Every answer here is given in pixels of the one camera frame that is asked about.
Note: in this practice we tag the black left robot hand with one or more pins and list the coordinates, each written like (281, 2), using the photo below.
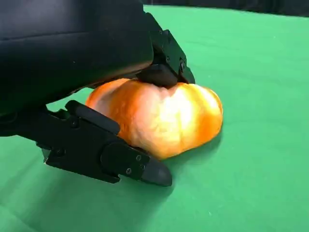
(72, 48)

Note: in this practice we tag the green table cloth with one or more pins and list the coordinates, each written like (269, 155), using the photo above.
(253, 96)

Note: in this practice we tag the orange white toy bread roll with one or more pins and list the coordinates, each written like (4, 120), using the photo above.
(169, 120)

